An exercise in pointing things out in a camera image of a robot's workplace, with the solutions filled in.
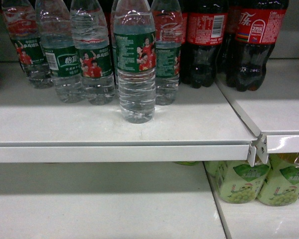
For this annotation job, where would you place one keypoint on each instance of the water bottle behind front one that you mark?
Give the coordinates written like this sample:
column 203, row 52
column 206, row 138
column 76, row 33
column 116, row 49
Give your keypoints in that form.
column 168, row 27

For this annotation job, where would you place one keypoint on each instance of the water bottle red players label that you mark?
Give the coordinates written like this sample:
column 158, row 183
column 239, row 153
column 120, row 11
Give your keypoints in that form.
column 91, row 39

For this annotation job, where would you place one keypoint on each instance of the cola bottle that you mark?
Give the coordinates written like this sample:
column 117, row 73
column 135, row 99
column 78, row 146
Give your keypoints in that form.
column 255, row 38
column 205, row 31

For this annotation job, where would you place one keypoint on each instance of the water bottle far left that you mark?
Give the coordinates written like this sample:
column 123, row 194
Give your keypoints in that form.
column 20, row 22

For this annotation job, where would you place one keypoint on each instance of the cola bottle left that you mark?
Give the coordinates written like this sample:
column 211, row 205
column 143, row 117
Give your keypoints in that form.
column 205, row 31

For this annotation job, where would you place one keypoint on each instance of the clear water bottle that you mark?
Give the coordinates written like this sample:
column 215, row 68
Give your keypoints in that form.
column 134, row 33

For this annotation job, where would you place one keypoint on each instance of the green grape drink right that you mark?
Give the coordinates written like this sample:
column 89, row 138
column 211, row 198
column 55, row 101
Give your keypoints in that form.
column 281, row 185

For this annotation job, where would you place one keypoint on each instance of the water bottle barcode label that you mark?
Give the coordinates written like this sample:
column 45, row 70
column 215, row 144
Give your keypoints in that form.
column 53, row 19

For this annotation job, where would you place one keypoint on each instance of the green grape drink left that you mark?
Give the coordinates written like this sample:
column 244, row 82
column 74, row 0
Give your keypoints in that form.
column 237, row 182

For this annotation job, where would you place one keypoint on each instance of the cola bottle right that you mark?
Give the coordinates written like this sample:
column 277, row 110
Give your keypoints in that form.
column 255, row 38

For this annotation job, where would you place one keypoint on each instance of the green grape drink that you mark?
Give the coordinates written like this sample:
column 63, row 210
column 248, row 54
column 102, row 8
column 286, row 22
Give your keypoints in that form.
column 237, row 182
column 281, row 185

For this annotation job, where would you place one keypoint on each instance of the white right adjoining shelf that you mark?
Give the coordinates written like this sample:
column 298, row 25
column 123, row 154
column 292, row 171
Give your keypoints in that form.
column 272, row 112

